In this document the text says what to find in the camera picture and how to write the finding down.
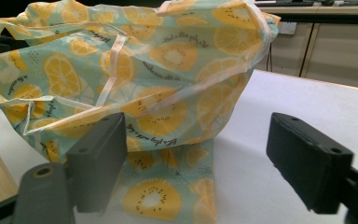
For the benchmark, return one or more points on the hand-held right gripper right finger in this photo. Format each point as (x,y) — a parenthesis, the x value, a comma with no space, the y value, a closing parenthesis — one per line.
(307,161)

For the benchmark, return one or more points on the beige cabinet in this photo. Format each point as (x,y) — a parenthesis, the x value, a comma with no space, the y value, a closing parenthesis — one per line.
(335,46)

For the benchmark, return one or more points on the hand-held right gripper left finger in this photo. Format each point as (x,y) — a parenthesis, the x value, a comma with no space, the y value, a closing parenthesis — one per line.
(101,161)

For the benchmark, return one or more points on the white wall socket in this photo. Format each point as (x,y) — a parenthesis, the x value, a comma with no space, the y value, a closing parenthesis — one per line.
(287,28)

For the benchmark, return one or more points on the fruit print fabric bag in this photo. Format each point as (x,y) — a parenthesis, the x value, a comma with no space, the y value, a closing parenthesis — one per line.
(167,77)

